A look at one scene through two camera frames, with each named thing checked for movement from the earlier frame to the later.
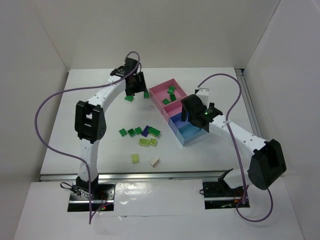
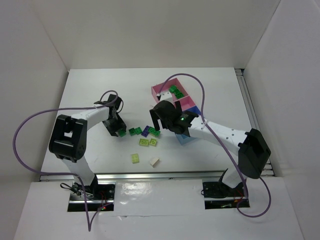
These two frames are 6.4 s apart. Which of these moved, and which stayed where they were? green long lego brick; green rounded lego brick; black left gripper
Moved: green rounded lego brick; black left gripper
Stayed: green long lego brick
